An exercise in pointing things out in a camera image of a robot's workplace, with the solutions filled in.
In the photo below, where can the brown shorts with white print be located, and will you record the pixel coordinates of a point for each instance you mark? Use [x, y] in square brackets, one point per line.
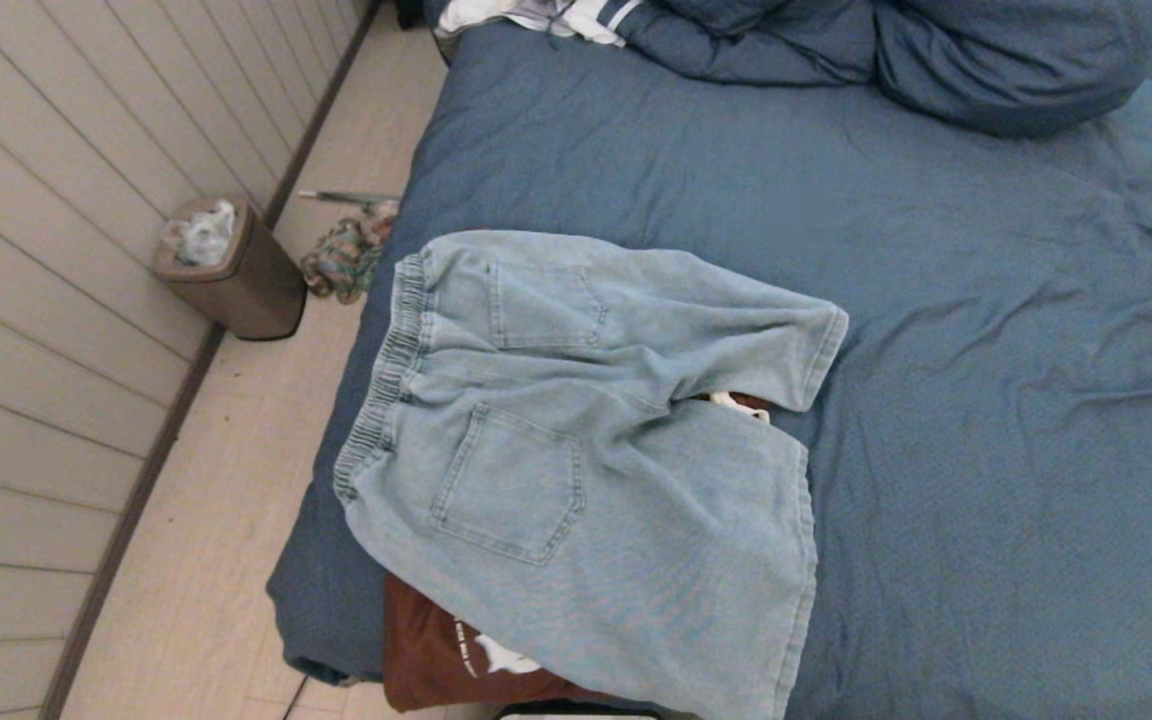
[436, 650]

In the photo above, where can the crumpled blue duvet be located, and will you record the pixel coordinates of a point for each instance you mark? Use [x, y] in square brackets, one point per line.
[986, 60]

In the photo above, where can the white striped garment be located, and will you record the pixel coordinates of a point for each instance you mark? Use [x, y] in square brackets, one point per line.
[586, 15]

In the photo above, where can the thin grey rod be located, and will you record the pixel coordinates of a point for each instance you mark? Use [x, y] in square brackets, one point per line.
[336, 195]

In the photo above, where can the brown metal trash bin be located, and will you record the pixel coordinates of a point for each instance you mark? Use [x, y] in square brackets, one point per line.
[256, 290]

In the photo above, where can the blue bed cover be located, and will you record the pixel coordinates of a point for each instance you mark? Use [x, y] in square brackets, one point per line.
[986, 550]

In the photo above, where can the multicoloured cloth bundle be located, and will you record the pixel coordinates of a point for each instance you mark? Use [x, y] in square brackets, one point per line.
[341, 260]

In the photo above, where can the small black object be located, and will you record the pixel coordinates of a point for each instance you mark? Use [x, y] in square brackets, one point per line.
[410, 12]

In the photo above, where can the clear plastic bin liner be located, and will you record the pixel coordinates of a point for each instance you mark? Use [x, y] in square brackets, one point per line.
[201, 238]

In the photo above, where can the light blue denim shorts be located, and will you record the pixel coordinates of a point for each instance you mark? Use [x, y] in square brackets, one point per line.
[586, 500]

